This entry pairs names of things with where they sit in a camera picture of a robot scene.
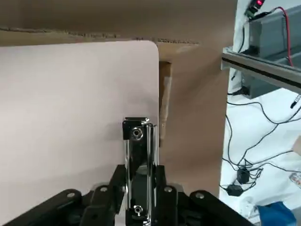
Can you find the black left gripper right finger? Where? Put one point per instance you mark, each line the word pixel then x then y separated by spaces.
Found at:
pixel 200 207

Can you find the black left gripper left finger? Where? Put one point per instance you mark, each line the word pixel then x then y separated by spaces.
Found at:
pixel 70 207

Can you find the chrome metal clip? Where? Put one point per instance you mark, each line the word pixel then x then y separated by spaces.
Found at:
pixel 128 153

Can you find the brown cardboard box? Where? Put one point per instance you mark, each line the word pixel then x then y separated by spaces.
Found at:
pixel 169 50

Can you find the grey metal box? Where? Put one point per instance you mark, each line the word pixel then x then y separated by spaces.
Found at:
pixel 272 35

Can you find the black power adapter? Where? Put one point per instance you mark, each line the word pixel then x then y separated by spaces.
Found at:
pixel 243 176
pixel 234 190

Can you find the blue plastic item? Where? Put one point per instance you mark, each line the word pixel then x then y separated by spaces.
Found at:
pixel 277 216

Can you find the printed drink can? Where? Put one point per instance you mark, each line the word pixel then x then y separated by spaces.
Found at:
pixel 296 179

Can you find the black board with red light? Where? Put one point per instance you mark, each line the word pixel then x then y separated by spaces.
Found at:
pixel 255 8

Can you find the aluminium frame rail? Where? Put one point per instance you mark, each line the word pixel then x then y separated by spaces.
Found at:
pixel 258 66

